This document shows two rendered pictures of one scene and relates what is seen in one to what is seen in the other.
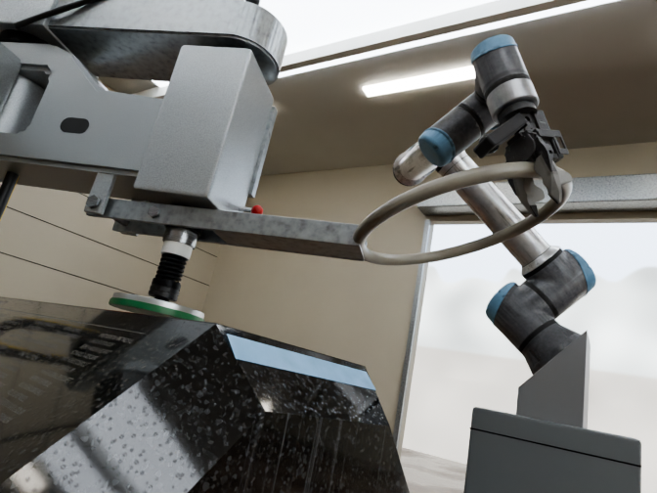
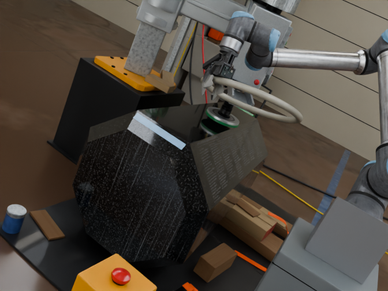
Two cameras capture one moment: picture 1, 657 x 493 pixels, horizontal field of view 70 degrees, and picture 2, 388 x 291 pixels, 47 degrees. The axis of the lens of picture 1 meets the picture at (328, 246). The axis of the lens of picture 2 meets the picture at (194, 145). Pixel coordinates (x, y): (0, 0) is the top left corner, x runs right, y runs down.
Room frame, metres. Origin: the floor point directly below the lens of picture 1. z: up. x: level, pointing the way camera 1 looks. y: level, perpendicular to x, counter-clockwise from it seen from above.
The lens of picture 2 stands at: (0.23, -2.13, 1.68)
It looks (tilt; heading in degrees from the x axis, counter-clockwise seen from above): 21 degrees down; 72
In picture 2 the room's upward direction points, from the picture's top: 25 degrees clockwise
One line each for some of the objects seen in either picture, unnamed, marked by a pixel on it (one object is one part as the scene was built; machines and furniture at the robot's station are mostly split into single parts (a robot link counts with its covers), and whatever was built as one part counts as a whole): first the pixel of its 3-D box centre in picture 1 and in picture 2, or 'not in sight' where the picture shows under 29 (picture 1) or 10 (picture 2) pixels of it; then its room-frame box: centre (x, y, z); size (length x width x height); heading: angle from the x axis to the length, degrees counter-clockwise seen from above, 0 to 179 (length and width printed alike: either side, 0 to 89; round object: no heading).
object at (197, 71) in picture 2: not in sight; (220, 74); (2.07, 3.77, 0.43); 1.30 x 0.62 x 0.86; 56
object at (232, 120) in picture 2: (159, 306); (223, 115); (1.13, 0.37, 0.92); 0.21 x 0.21 x 0.01
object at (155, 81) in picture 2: not in sight; (160, 83); (0.81, 0.98, 0.81); 0.20 x 0.10 x 0.05; 147
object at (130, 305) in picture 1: (158, 308); (223, 116); (1.13, 0.37, 0.92); 0.22 x 0.22 x 0.04
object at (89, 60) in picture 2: not in sight; (119, 118); (0.65, 1.18, 0.37); 0.66 x 0.66 x 0.74; 49
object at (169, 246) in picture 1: (177, 249); not in sight; (1.13, 0.37, 1.07); 0.07 x 0.07 x 0.04
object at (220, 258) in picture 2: not in sight; (216, 261); (1.41, 0.08, 0.07); 0.30 x 0.12 x 0.12; 45
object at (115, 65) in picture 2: not in sight; (136, 73); (0.65, 1.18, 0.76); 0.49 x 0.49 x 0.05; 49
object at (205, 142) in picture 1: (182, 140); (254, 46); (1.15, 0.44, 1.37); 0.36 x 0.22 x 0.45; 77
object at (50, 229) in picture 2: not in sight; (47, 224); (0.34, 0.11, 0.02); 0.25 x 0.10 x 0.01; 126
